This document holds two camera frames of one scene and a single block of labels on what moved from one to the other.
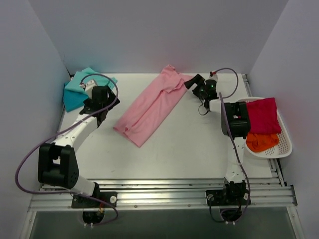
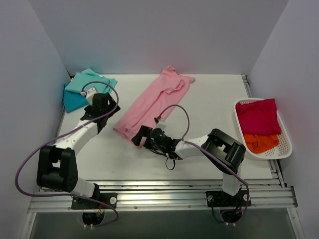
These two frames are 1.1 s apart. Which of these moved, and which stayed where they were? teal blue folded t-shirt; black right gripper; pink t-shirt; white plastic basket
Moved: black right gripper
Stayed: pink t-shirt; teal blue folded t-shirt; white plastic basket
